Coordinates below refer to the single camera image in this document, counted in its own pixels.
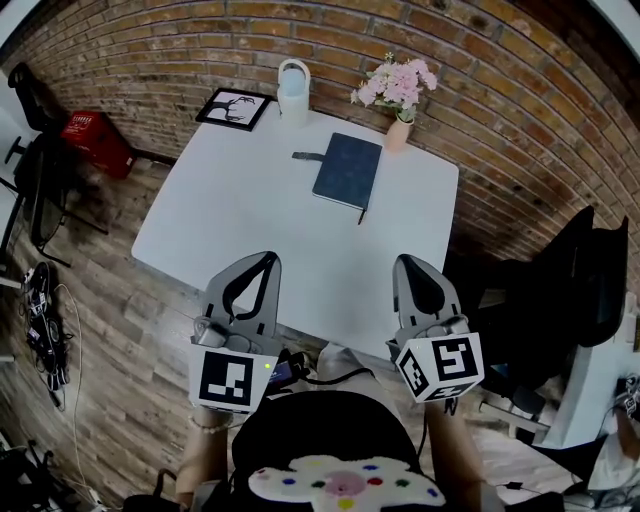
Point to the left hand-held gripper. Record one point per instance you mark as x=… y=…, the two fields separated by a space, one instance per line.
x=222 y=380

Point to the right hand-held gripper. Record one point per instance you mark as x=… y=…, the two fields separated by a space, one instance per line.
x=452 y=362

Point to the notebook with dark cover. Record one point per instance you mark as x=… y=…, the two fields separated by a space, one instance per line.
x=347 y=167

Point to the person's right forearm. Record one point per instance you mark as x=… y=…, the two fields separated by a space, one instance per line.
x=452 y=460

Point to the person's left forearm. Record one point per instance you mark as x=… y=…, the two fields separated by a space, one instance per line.
x=202 y=460

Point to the black device with screen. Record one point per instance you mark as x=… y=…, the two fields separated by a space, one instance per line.
x=282 y=375

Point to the person's beige trousers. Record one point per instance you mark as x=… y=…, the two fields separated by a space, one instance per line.
x=350 y=370

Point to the black high-back office chair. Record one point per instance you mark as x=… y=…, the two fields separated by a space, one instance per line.
x=545 y=300

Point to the person's black shirt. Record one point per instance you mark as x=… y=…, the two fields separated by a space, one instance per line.
x=320 y=430

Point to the peach vase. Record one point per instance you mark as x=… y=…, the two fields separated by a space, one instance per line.
x=396 y=136

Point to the light grey side desk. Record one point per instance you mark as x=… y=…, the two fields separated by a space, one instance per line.
x=585 y=390

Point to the black power adapter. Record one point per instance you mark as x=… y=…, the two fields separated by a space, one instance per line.
x=513 y=485

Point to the red plastic crate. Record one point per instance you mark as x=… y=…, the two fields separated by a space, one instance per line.
x=97 y=145

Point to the pink flower bouquet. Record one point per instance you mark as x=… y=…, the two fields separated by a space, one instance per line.
x=395 y=85

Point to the black picture frame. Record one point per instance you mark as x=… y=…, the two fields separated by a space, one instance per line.
x=232 y=110

